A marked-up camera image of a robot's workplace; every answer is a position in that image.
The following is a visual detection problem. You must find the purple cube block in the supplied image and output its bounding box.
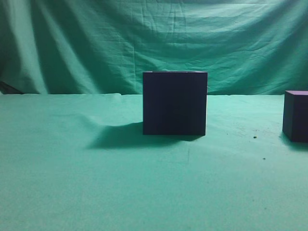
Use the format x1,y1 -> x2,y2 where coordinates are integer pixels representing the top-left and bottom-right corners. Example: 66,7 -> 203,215
282,90 -> 308,143

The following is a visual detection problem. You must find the large dark blue box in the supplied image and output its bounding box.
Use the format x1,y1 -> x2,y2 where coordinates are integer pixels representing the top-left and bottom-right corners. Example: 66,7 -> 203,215
142,71 -> 208,136

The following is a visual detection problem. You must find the green table cloth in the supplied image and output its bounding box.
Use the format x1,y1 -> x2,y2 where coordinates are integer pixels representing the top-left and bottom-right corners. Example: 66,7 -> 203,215
0,94 -> 308,231

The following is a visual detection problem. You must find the green backdrop curtain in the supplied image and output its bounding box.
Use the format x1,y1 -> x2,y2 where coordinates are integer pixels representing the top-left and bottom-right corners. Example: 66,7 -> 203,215
0,0 -> 308,95

